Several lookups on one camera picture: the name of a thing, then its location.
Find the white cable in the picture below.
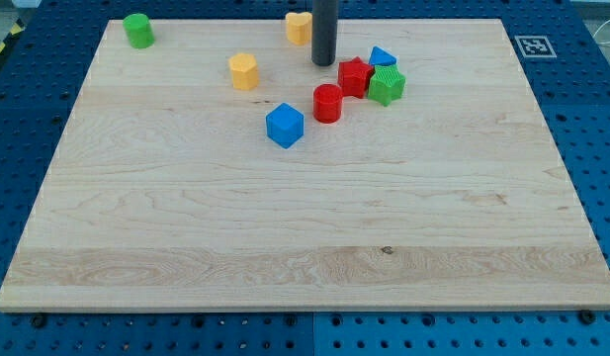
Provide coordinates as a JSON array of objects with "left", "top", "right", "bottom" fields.
[{"left": 591, "top": 13, "right": 610, "bottom": 51}]

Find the yellow hexagon block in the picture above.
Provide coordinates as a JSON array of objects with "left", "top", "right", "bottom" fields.
[{"left": 228, "top": 52, "right": 259, "bottom": 90}]

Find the green cylinder block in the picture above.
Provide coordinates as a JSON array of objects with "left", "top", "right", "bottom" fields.
[{"left": 123, "top": 13, "right": 155, "bottom": 49}]

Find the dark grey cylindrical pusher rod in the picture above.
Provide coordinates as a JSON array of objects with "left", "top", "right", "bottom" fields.
[{"left": 311, "top": 0, "right": 339, "bottom": 66}]

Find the yellow black hazard tape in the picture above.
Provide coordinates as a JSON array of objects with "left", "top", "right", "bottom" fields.
[{"left": 0, "top": 19, "right": 26, "bottom": 67}]

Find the red cylinder block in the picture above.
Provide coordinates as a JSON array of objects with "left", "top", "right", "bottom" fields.
[{"left": 313, "top": 84, "right": 343, "bottom": 124}]

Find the green star block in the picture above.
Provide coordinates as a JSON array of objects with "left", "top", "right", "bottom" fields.
[{"left": 368, "top": 64, "right": 405, "bottom": 107}]

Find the blue triangle block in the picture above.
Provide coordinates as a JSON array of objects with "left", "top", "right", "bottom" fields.
[{"left": 369, "top": 45, "right": 397, "bottom": 66}]

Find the blue cube block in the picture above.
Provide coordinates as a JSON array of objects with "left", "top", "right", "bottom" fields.
[{"left": 266, "top": 103, "right": 305, "bottom": 148}]

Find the yellow heart block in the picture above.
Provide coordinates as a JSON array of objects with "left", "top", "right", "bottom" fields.
[{"left": 285, "top": 12, "right": 312, "bottom": 45}]

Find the white fiducial marker tag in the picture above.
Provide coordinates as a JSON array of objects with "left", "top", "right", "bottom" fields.
[{"left": 514, "top": 36, "right": 557, "bottom": 58}]

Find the red star block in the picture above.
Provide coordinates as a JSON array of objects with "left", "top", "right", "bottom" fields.
[{"left": 337, "top": 56, "right": 375, "bottom": 99}]

